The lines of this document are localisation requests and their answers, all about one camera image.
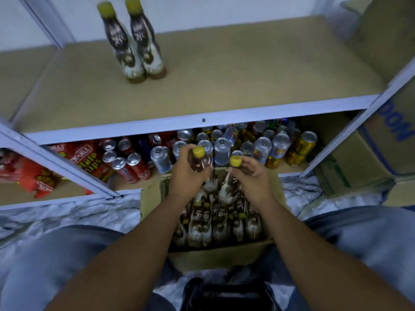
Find person's right hand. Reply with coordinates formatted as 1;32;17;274
228;155;276;210

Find person's left hand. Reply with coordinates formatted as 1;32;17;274
167;144;214;203

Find Kopiko bottles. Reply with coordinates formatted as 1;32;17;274
170;184;265;250

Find brown cardboard box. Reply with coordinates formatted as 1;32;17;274
139;168;289;273

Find white metal shelving rack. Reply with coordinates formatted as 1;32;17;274
0;0;415;211

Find person's left forearm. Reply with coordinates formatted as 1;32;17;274
45;194;189;311

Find person's right forearm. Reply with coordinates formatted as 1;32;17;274
256;200;415;311

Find person's grey trousers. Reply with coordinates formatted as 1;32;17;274
0;205;415;311

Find row of silver cans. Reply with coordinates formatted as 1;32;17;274
97;118;319;183

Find black plastic stool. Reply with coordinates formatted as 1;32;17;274
180;276;280;311

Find red snack packet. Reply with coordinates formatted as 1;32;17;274
0;149;63;200

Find open brown carton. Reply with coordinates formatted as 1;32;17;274
344;0;415;209

